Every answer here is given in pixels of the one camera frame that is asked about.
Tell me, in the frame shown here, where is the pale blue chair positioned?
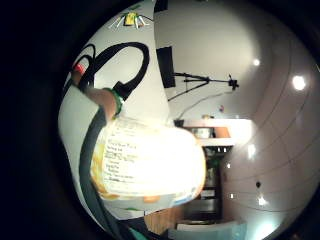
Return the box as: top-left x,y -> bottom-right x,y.
166,218 -> 248,240

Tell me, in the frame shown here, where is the white cable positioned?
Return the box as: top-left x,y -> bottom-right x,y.
175,90 -> 234,120

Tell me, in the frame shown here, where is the white and wooden shelf unit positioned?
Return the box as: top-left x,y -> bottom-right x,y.
173,117 -> 254,148

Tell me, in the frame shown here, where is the large round ceiling lamp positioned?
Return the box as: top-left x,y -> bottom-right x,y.
291,74 -> 308,92

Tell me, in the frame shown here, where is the black wall panel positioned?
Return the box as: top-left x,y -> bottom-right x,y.
155,45 -> 177,89

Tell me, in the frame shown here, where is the black tripod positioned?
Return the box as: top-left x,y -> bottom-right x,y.
167,71 -> 234,102

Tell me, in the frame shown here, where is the yellow object with white sticks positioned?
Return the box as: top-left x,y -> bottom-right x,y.
108,9 -> 154,31

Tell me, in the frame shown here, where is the white-labelled orange juice bottle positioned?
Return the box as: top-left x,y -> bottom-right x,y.
89,114 -> 208,205

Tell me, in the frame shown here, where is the black camera on tripod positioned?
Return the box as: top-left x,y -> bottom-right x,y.
227,74 -> 241,91

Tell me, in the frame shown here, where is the dark glass-front cabinet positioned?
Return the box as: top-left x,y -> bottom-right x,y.
182,145 -> 232,223

